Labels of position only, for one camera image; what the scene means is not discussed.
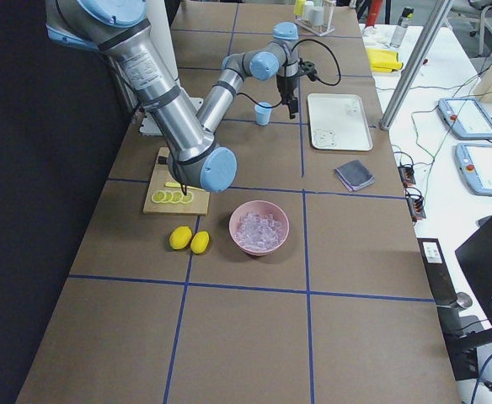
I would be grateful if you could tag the clear water bottle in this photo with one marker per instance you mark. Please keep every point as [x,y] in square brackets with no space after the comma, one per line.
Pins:
[401,27]

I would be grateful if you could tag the black box with label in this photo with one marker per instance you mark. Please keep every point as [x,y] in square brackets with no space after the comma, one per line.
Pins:
[440,282]

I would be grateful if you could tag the pile of clear ice cubes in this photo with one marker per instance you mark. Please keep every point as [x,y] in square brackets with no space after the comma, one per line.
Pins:
[259,232]

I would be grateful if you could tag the grey office chair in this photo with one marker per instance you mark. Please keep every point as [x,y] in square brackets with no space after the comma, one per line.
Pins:
[488,21]

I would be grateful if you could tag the blue teach pendant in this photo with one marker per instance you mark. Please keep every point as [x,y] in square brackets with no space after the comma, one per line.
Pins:
[466,118]
[475,165]

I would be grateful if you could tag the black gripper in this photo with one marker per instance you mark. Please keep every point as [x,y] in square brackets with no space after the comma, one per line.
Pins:
[284,85]

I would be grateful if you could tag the pink bowl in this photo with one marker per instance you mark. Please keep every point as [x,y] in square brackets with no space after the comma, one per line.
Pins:
[263,208]

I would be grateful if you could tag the folded grey purple cloth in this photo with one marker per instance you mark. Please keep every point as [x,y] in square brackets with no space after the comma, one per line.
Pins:
[354,175]

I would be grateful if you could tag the white upturned cup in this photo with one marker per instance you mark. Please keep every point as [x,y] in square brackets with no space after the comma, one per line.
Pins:
[307,10]
[317,18]

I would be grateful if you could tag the white wire cup rack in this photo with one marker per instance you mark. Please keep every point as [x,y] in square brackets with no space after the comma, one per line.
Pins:
[327,27]

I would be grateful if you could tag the white cloth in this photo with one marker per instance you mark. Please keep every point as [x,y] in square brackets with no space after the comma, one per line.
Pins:
[374,37]

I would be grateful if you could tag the bamboo cutting board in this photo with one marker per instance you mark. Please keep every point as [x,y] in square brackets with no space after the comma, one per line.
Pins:
[160,175]

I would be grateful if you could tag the yellow lemon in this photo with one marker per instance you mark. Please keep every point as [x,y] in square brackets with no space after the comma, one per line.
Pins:
[180,237]
[200,242]

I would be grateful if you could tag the yellow upturned cup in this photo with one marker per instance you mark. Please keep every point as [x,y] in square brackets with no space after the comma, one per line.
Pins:
[298,7]

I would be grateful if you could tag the yellow cloth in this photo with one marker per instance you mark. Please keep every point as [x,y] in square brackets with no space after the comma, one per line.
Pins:
[385,61]

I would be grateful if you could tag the white bear serving tray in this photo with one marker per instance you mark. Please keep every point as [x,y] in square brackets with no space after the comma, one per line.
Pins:
[338,123]

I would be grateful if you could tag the light blue paper cup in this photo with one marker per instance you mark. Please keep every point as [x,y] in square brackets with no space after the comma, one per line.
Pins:
[262,112]

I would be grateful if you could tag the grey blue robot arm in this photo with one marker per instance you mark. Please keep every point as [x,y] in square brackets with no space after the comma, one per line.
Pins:
[135,34]

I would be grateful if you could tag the black cable connector block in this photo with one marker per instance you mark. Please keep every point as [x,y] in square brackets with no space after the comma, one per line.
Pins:
[416,204]
[406,173]

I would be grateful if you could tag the aluminium frame post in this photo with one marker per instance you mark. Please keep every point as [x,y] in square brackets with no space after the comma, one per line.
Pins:
[421,48]

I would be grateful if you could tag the yellow plastic knife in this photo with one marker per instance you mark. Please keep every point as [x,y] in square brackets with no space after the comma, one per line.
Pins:
[174,185]

